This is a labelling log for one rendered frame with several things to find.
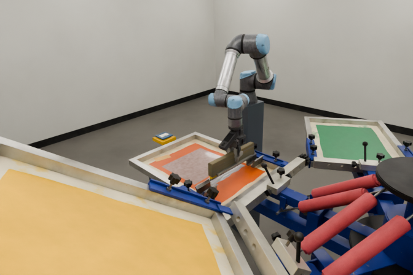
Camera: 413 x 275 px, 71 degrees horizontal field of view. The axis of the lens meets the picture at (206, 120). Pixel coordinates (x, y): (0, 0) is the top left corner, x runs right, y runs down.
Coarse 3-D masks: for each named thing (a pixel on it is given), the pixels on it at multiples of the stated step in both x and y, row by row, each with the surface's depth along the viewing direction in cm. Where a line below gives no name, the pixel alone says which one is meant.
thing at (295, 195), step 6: (282, 192) 136; (288, 192) 136; (294, 192) 136; (276, 198) 139; (288, 198) 134; (294, 198) 132; (300, 198) 132; (306, 198) 132; (288, 204) 135; (294, 204) 132
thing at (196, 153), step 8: (192, 144) 208; (176, 152) 197; (184, 152) 197; (192, 152) 196; (200, 152) 196; (208, 152) 196; (216, 152) 195; (192, 160) 186; (200, 160) 186; (208, 160) 185; (240, 168) 175; (248, 168) 174; (256, 168) 174; (232, 176) 167; (240, 176) 166; (248, 176) 166; (256, 176) 166; (240, 184) 159
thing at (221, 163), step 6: (246, 144) 165; (252, 144) 166; (240, 150) 159; (246, 150) 163; (252, 150) 168; (222, 156) 152; (228, 156) 152; (246, 156) 165; (210, 162) 146; (216, 162) 146; (222, 162) 150; (228, 162) 153; (234, 162) 157; (210, 168) 145; (216, 168) 147; (222, 168) 151; (210, 174) 147
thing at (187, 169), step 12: (180, 156) 192; (168, 168) 178; (180, 168) 177; (192, 168) 177; (204, 168) 176; (180, 180) 164; (192, 180) 164; (204, 180) 164; (228, 180) 163; (228, 192) 152
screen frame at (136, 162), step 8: (184, 136) 213; (192, 136) 215; (200, 136) 212; (168, 144) 201; (176, 144) 205; (216, 144) 202; (152, 152) 191; (160, 152) 196; (128, 160) 183; (136, 160) 181; (144, 160) 187; (136, 168) 178; (144, 168) 172; (272, 168) 173; (152, 176) 166; (160, 176) 163; (264, 176) 159; (256, 184) 152; (248, 192) 146; (232, 200) 140
